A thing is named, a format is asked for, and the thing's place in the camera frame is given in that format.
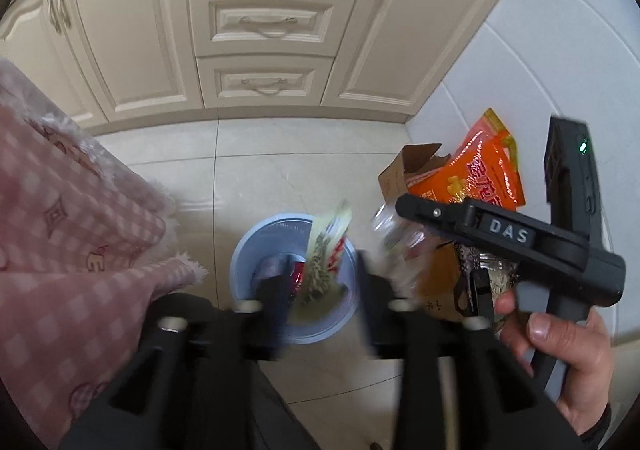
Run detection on brown cardboard box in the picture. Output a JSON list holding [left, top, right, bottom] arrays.
[[417, 241, 482, 324]]

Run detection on cream small drawer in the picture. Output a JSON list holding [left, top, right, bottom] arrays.
[[196, 54, 336, 109]]

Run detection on orange plastic bag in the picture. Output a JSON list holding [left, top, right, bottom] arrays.
[[407, 108, 527, 211]]

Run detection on seed patterned snack packet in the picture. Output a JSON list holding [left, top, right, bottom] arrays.
[[457, 245, 522, 333]]

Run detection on cream lower cabinets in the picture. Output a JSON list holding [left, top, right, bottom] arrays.
[[0, 0, 521, 127]]

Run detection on blue plastic waste bin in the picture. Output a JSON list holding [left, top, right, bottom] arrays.
[[228, 213, 360, 346]]

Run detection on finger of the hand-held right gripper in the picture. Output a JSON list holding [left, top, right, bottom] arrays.
[[457, 267, 497, 333], [394, 193, 473, 245]]

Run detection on clear plastic bottle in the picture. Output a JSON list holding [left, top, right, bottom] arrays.
[[369, 203, 432, 297]]

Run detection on cream middle drawer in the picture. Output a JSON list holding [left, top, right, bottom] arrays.
[[188, 0, 359, 59]]

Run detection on person's right forearm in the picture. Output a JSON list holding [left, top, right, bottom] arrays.
[[575, 402, 614, 443]]

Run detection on crushed red can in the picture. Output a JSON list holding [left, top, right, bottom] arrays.
[[289, 260, 307, 299]]

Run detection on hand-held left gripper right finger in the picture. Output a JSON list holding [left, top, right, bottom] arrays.
[[356, 250, 583, 450]]

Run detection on pink checked tablecloth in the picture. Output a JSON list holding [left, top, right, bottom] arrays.
[[0, 57, 209, 449]]

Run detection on white green snack packet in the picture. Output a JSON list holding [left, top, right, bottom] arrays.
[[292, 200, 354, 307]]

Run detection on person's right hand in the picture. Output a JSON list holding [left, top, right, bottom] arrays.
[[492, 289, 614, 437]]

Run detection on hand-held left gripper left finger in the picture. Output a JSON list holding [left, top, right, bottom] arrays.
[[59, 254, 302, 450]]

